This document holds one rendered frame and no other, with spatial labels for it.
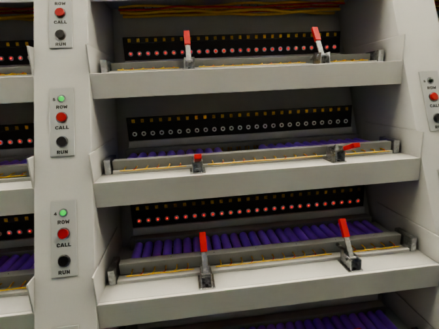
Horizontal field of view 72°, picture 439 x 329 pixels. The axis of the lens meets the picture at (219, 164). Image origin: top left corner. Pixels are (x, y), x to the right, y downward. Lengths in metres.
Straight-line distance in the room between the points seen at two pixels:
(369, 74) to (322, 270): 0.39
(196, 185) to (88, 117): 0.22
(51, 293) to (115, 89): 0.36
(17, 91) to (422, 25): 0.79
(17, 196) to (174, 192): 0.26
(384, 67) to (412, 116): 0.11
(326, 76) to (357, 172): 0.20
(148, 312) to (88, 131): 0.32
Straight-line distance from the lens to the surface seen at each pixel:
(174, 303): 0.55
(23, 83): 0.65
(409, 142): 0.71
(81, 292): 0.57
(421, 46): 0.77
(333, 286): 0.60
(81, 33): 0.65
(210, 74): 0.59
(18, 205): 0.61
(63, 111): 0.59
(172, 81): 0.58
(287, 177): 0.56
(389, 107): 0.76
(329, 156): 0.62
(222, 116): 0.71
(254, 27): 0.88
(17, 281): 0.68
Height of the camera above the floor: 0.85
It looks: 8 degrees up
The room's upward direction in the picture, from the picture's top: 5 degrees counter-clockwise
